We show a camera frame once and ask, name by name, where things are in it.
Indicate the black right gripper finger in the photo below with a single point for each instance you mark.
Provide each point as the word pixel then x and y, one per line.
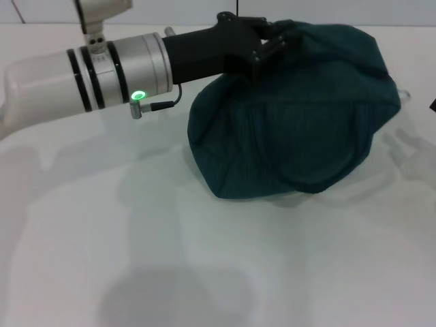
pixel 433 104

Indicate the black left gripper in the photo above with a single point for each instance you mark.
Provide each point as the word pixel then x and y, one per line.
pixel 207 51

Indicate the dark teal insulated bag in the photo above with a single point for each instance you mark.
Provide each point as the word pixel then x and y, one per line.
pixel 293 129

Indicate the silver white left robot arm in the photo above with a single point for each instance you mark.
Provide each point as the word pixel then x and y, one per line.
pixel 68 78

